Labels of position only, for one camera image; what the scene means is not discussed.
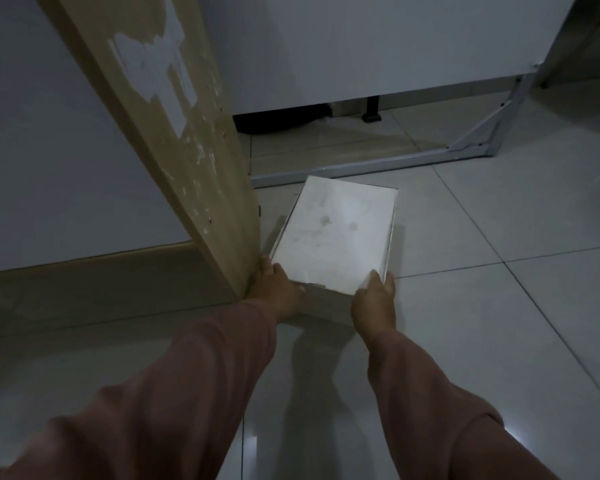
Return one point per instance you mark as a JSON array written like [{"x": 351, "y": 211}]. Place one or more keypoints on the person's right forearm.
[{"x": 440, "y": 414}]

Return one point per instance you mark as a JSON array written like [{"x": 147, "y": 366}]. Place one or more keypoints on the white metal frame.
[{"x": 430, "y": 139}]

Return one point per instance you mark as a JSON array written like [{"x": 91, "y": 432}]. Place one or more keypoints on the black furniture foot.
[{"x": 371, "y": 108}]

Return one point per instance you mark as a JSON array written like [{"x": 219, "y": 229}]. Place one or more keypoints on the person's right thumb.
[{"x": 374, "y": 280}]

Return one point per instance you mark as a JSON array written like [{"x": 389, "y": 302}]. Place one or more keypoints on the white cabinet panel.
[{"x": 380, "y": 44}]

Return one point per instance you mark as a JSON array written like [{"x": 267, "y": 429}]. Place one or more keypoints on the white cardboard box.
[{"x": 337, "y": 234}]

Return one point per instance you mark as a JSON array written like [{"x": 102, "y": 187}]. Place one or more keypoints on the person's left forearm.
[{"x": 145, "y": 399}]

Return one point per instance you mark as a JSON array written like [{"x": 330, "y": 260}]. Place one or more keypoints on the person's right hand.
[{"x": 375, "y": 309}]

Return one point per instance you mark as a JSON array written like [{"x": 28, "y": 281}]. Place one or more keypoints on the person's left hand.
[{"x": 275, "y": 289}]

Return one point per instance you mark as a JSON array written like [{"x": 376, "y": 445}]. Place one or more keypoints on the dark round object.
[{"x": 280, "y": 122}]

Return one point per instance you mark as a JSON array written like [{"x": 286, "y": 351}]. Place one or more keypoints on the person's left thumb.
[{"x": 266, "y": 267}]

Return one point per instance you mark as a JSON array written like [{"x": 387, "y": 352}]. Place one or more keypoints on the wooden door frame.
[{"x": 170, "y": 134}]

